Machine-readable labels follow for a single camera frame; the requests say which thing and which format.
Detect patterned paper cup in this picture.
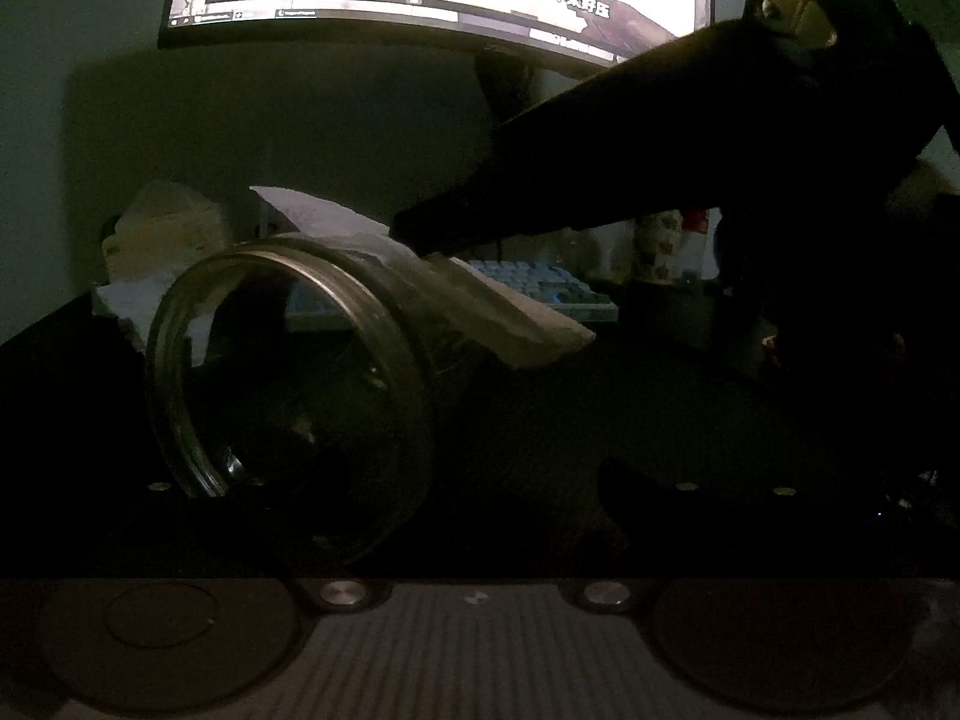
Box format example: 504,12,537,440
634,210,685,285

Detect crumpled white tissue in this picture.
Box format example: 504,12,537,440
91,274,220,362

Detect white paper towel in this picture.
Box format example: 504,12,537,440
249,185,598,371

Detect blue and white keyboard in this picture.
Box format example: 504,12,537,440
289,258,620,332

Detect black monitor stand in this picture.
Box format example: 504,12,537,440
474,52,542,130

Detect beige tissue box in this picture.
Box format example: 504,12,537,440
101,180,230,287

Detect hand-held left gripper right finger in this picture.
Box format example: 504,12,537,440
598,456,905,580

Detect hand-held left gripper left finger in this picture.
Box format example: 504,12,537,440
75,420,323,580

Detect clear glass jar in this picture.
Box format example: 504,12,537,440
145,236,482,568

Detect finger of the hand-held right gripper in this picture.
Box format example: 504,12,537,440
391,19,797,261

